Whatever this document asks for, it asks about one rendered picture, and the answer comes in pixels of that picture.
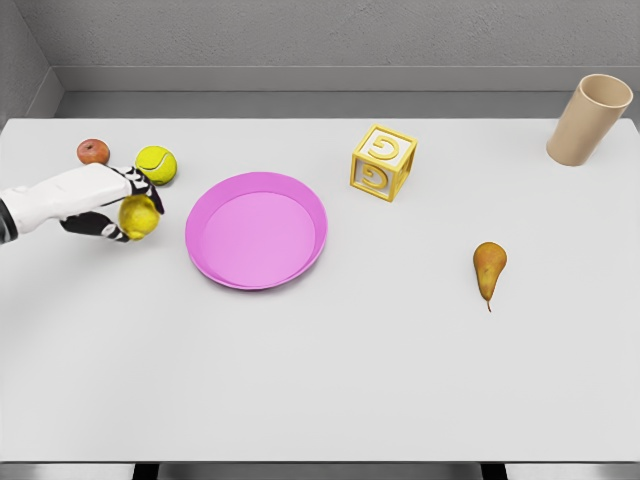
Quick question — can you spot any yellow lemon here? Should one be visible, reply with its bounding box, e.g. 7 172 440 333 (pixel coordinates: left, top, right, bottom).
117 194 162 242

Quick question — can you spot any beige cup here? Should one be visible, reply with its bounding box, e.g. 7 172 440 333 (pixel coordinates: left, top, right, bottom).
545 73 635 167

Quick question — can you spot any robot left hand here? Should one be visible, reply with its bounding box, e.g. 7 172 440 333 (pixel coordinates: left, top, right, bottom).
33 162 166 244

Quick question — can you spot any pink round plate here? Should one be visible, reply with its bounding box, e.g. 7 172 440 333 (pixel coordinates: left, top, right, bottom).
184 171 329 291

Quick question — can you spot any red-brown apple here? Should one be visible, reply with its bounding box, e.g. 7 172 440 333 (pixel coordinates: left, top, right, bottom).
76 138 111 166

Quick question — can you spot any brown-yellow pear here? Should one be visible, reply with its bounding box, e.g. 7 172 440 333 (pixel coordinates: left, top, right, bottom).
472 241 508 313

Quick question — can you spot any yellow letter block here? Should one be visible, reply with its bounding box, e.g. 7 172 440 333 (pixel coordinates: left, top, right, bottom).
349 123 419 203

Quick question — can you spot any yellow-green tennis ball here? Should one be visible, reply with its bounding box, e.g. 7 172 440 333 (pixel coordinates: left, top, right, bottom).
135 145 178 187

